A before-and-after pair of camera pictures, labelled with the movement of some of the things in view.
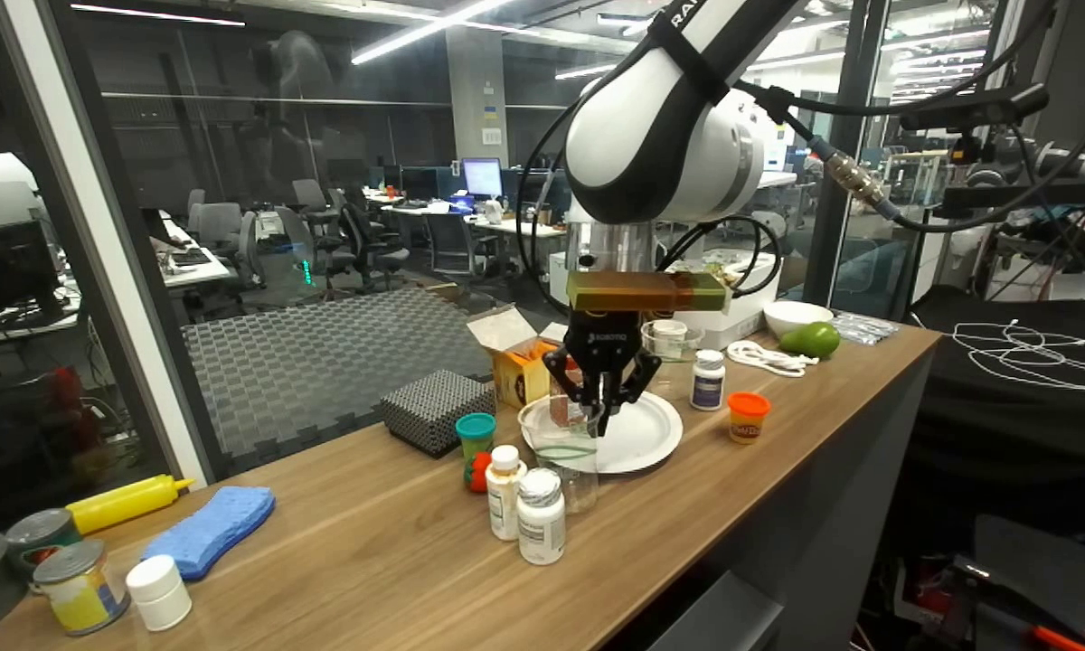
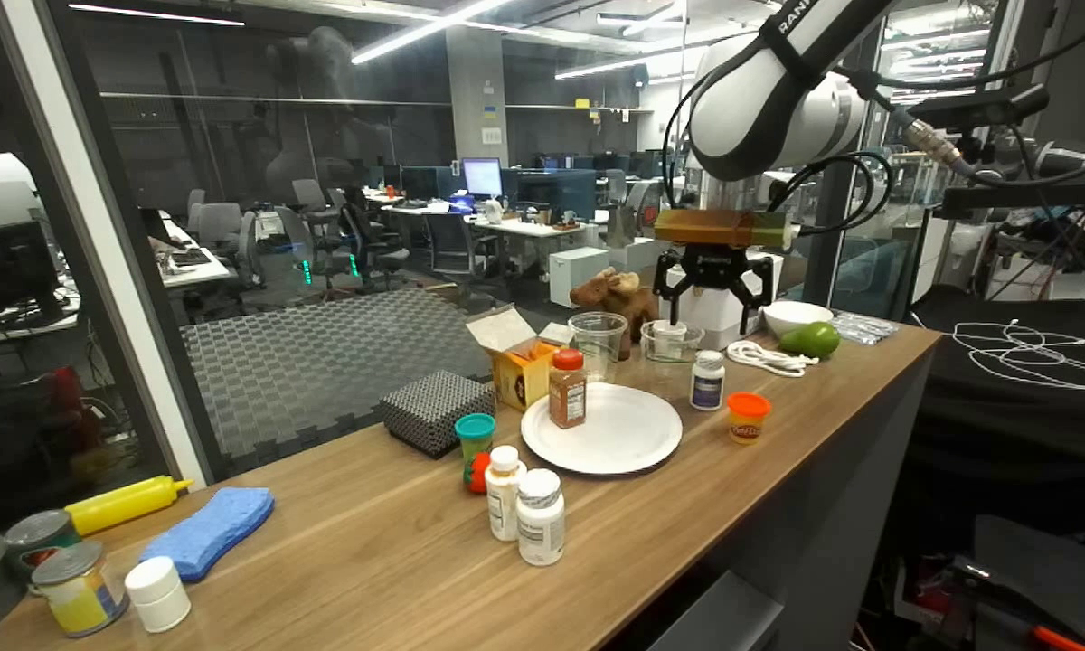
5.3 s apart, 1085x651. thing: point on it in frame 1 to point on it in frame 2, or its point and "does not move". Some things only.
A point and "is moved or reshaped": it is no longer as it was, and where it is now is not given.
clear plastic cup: x=579 y=476 is moved or reshaped
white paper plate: x=633 y=440 does not move
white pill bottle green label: x=503 y=493 does not move
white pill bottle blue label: x=709 y=369 does not move
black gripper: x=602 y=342 to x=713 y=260
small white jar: x=157 y=589 does not move
